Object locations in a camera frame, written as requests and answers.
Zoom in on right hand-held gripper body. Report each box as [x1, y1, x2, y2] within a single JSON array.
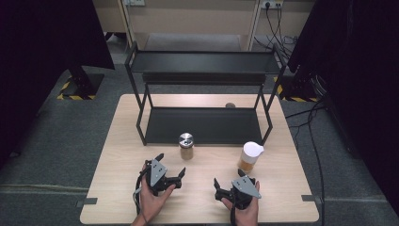
[[215, 175, 263, 211]]

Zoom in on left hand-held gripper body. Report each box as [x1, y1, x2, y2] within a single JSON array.
[[144, 158, 183, 198]]

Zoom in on amber jar with white lid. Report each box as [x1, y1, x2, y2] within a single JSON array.
[[237, 140, 265, 173]]

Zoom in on glass spice jar metal lid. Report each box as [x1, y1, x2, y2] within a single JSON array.
[[178, 132, 195, 161]]

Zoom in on black metal two-tier rack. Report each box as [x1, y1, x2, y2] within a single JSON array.
[[124, 40, 287, 147]]

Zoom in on person's right hand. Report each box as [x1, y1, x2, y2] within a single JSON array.
[[220, 180, 262, 226]]

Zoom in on person's left hand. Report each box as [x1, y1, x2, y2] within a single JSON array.
[[137, 164, 177, 224]]

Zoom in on grey tape strip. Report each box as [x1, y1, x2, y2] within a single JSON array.
[[300, 194, 323, 203], [76, 197, 99, 208]]

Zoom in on black stand base striped tape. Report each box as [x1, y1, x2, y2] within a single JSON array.
[[56, 64, 105, 102], [272, 73, 322, 104]]

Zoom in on dark curtain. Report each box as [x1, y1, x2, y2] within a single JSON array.
[[0, 0, 116, 168], [286, 0, 399, 218]]

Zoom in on left hand-held gripper cable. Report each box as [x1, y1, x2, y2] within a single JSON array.
[[133, 161, 149, 218]]

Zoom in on hand-held gripper cable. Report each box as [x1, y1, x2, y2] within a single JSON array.
[[230, 201, 238, 226], [133, 161, 149, 218]]

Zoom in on right hand-held gripper cable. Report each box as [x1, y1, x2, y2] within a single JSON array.
[[230, 201, 238, 226]]

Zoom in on black floor cables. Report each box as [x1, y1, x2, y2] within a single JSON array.
[[284, 99, 327, 226]]

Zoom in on black plugged power cables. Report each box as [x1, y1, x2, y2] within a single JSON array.
[[253, 2, 299, 59]]

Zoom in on white wall socket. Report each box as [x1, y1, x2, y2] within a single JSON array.
[[260, 0, 285, 9], [123, 0, 147, 8]]

